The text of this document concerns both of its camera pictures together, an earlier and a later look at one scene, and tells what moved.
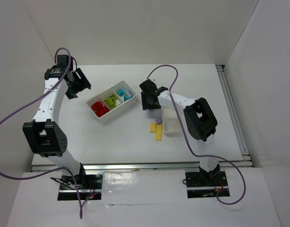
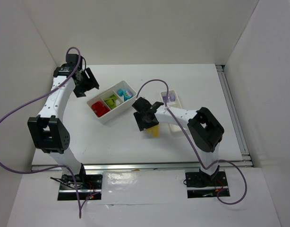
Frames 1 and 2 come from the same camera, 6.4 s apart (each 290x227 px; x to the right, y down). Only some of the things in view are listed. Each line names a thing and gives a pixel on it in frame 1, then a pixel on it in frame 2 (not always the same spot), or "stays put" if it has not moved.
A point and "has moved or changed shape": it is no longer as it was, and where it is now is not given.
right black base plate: (206, 184) stays put
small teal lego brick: (120, 92) stays put
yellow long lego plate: (158, 132) has moved or changed shape
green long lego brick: (111, 102) stays put
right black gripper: (148, 100) -> (143, 121)
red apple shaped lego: (98, 106) stays put
